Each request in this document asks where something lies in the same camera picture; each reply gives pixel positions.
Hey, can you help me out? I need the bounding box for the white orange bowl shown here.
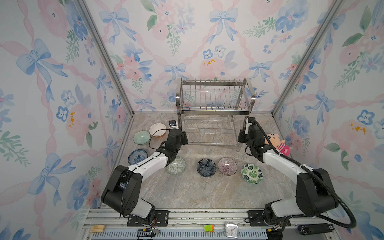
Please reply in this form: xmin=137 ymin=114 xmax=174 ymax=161
xmin=149 ymin=123 xmax=168 ymax=138

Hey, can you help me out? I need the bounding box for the green orange small block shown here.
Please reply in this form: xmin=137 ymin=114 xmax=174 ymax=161
xmin=204 ymin=225 xmax=215 ymax=233

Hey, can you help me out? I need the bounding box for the plush doll pink shirt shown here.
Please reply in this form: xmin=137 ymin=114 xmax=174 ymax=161
xmin=265 ymin=133 xmax=291 ymax=157

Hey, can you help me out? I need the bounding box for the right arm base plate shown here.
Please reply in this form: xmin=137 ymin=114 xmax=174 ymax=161
xmin=244 ymin=210 xmax=287 ymax=227

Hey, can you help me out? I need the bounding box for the stainless steel dish rack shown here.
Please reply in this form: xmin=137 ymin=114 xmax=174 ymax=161
xmin=176 ymin=78 xmax=257 ymax=151

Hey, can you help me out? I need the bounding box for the pink purple glass bowl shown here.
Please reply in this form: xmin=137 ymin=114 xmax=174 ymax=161
xmin=218 ymin=158 xmax=238 ymax=176

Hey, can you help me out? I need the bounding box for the small silver alarm clock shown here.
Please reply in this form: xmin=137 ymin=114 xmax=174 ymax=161
xmin=225 ymin=223 xmax=239 ymax=239

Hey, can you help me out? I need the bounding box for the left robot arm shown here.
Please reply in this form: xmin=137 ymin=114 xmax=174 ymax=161
xmin=101 ymin=129 xmax=188 ymax=224

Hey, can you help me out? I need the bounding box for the wooden block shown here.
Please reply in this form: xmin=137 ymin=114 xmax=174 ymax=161
xmin=90 ymin=225 xmax=106 ymax=233

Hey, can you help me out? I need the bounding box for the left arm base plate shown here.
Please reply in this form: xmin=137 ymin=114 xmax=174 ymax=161
xmin=127 ymin=210 xmax=170 ymax=227

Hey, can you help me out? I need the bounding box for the dark blue flower bowl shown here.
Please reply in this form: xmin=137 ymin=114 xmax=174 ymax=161
xmin=197 ymin=159 xmax=217 ymax=178

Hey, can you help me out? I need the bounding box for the green leaf pattern bowl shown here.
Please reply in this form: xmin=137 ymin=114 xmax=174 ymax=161
xmin=241 ymin=164 xmax=264 ymax=185

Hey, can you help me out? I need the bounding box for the black corrugated cable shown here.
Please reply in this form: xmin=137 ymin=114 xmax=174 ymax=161
xmin=253 ymin=119 xmax=358 ymax=229

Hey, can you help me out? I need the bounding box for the pale green bowl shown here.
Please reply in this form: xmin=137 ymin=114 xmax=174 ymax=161
xmin=133 ymin=131 xmax=151 ymax=145

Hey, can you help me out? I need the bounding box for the black connector with wires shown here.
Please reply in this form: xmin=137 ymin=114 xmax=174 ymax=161
xmin=136 ymin=229 xmax=161 ymax=240

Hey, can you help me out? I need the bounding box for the blue white patterned bowl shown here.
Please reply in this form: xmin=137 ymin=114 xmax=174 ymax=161
xmin=128 ymin=149 xmax=148 ymax=165

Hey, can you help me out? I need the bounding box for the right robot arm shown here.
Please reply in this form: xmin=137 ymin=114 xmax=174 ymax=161
xmin=238 ymin=117 xmax=340 ymax=225

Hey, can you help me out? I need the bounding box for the green white patterned bowl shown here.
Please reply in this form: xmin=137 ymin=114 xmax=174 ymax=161
xmin=166 ymin=157 xmax=186 ymax=175

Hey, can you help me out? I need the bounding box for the black stapler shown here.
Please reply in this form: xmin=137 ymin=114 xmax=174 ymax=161
xmin=298 ymin=223 xmax=335 ymax=236

